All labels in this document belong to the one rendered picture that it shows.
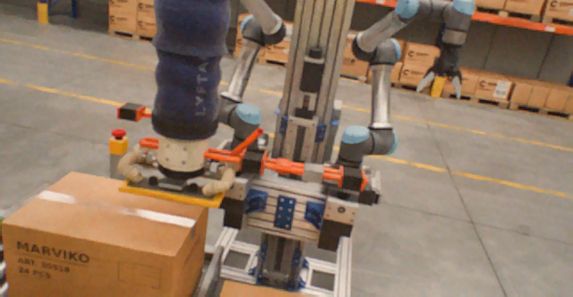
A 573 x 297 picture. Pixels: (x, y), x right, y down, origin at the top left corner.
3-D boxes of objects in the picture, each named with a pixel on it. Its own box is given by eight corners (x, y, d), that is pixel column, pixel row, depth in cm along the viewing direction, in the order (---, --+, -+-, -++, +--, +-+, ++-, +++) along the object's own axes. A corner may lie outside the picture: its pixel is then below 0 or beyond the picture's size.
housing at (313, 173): (301, 181, 148) (303, 169, 147) (302, 172, 155) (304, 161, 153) (321, 184, 148) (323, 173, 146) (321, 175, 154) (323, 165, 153)
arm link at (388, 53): (357, 155, 200) (360, 38, 199) (384, 154, 206) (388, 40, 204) (372, 156, 189) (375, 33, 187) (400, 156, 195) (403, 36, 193)
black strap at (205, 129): (140, 129, 138) (140, 117, 136) (165, 107, 159) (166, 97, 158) (209, 140, 137) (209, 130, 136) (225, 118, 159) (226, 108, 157)
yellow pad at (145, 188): (116, 191, 143) (117, 178, 141) (130, 178, 152) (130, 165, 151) (218, 209, 142) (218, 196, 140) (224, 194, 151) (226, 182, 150)
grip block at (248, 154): (237, 172, 147) (239, 156, 145) (243, 160, 157) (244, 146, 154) (261, 175, 147) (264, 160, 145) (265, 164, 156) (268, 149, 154)
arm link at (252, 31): (226, 127, 196) (268, 14, 192) (204, 116, 204) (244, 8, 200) (242, 131, 206) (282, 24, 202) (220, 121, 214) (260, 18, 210)
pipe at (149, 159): (120, 180, 144) (120, 164, 142) (149, 150, 167) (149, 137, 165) (220, 197, 143) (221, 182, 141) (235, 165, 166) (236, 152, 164)
